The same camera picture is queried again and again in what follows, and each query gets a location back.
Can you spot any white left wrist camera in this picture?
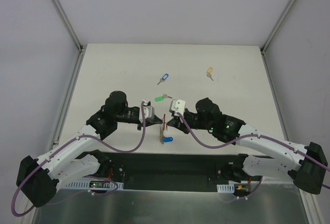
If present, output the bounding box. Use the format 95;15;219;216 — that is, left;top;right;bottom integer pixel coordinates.
139;100;155;122

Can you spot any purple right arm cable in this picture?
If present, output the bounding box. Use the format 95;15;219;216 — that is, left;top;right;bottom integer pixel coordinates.
180;113;330;204

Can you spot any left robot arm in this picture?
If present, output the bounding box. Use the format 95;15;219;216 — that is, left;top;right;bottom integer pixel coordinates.
16;91;162;208

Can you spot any aluminium frame rail left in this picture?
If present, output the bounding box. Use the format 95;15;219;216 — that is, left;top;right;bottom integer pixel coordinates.
15;0;87;224

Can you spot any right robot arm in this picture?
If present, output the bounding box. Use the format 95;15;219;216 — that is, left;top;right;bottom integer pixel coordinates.
167;98;329;195

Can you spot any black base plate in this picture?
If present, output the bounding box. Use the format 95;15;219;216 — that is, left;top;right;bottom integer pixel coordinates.
47;149;296;191

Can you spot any aluminium frame rail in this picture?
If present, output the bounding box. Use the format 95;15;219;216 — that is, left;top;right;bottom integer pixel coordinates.
259;0;320;224
15;0;87;224

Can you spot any red handled metal key organizer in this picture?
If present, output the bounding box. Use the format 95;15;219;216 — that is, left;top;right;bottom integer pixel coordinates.
159;114;167;144

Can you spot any key with blue rectangular tag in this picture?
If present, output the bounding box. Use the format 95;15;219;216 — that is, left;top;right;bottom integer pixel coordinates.
157;73;169;85

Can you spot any key with blue oval tag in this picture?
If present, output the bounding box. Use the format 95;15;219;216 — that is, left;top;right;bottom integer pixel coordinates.
163;137;173;143

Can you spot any key with green tag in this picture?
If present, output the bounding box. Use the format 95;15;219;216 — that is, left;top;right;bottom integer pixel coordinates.
155;94;172;102

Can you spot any aluminium frame rail right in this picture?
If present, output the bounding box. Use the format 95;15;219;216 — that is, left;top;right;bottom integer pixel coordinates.
259;0;320;224

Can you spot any key with yellow tag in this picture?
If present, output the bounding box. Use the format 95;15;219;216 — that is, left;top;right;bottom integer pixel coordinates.
206;67;213;81

